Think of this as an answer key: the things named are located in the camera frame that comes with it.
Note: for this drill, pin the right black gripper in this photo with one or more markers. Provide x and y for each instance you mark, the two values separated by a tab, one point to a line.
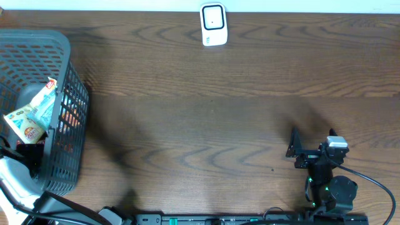
308	156

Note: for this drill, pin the red Top chocolate bar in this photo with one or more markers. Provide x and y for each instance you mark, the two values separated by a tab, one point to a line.
69	115

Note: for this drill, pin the light blue wet wipes pack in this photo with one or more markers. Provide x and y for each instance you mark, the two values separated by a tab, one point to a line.
43	103

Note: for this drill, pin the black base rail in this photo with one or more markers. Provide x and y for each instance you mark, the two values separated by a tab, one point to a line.
276	218

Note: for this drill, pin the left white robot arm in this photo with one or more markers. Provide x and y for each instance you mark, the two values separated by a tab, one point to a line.
25	203

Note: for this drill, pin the yellow snack bag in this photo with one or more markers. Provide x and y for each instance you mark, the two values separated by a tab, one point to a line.
27	130

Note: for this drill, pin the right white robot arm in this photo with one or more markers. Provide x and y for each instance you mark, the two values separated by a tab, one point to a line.
327	193

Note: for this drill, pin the white barcode scanner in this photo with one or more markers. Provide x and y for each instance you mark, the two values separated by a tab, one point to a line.
214	25

